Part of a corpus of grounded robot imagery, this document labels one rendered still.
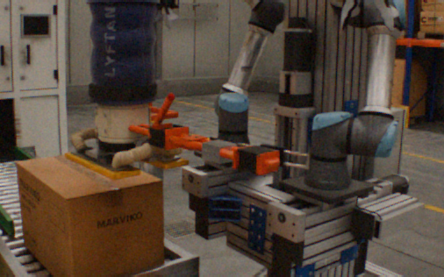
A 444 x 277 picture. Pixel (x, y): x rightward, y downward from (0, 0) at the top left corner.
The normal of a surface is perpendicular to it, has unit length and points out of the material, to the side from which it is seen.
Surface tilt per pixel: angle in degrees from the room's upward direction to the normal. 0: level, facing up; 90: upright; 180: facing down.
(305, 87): 90
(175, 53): 90
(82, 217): 90
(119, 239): 90
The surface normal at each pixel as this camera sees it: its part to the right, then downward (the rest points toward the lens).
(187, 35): 0.60, 0.18
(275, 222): -0.80, 0.11
